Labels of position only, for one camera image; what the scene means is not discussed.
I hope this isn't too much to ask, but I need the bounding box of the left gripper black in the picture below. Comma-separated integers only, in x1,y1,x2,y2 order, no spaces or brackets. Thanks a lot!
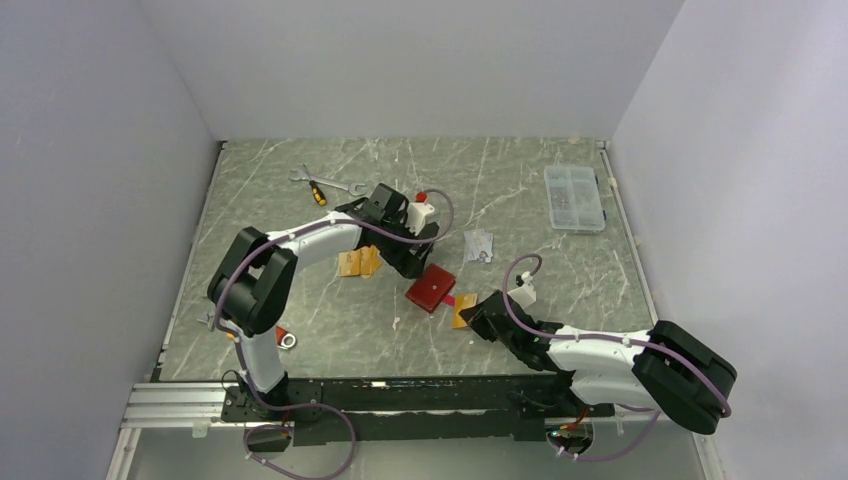
376,213,434,280

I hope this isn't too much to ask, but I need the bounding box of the gold VIP card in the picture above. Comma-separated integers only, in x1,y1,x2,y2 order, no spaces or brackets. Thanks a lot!
452,293,478,329

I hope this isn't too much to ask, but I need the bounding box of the red leather card holder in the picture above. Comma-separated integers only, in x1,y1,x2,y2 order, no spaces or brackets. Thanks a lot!
405,264,456,313

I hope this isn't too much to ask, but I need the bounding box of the stack of silver cards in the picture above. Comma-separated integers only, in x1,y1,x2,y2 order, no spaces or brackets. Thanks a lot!
464,229,494,263

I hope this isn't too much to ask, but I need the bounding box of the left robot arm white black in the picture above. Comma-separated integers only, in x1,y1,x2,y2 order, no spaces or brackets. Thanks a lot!
207,183,455,420

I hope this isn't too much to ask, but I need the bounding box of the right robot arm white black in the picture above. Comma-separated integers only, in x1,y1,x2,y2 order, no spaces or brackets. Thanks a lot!
459,291,737,435

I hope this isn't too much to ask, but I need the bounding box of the silver open-end wrench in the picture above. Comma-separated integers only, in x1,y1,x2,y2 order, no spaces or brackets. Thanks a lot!
289,168,368,196

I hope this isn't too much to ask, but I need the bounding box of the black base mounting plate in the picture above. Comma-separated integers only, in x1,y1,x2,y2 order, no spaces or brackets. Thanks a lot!
221,374,615,446

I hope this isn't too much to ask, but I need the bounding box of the yellow black screwdriver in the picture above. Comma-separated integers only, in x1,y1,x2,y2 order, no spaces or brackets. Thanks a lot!
302,164,327,206

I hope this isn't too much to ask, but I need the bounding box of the clear plastic compartment box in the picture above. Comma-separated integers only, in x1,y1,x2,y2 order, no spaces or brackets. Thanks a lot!
543,164,606,234

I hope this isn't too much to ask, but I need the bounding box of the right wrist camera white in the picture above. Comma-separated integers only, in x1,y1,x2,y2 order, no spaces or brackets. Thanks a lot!
508,271,537,311

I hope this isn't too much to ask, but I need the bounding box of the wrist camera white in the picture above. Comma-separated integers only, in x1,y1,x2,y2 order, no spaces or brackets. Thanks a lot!
405,191,436,236
508,271,537,311

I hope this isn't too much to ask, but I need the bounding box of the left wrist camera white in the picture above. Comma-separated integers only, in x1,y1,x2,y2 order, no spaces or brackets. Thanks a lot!
405,191,436,236

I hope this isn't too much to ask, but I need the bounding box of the red handled adjustable wrench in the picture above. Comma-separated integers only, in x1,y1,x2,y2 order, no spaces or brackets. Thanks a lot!
275,326,297,350

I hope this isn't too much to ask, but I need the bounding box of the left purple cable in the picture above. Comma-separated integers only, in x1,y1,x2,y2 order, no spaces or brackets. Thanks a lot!
215,188,456,480

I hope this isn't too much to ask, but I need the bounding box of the aluminium rail frame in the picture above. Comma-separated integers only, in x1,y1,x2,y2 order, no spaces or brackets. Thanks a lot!
105,380,727,480

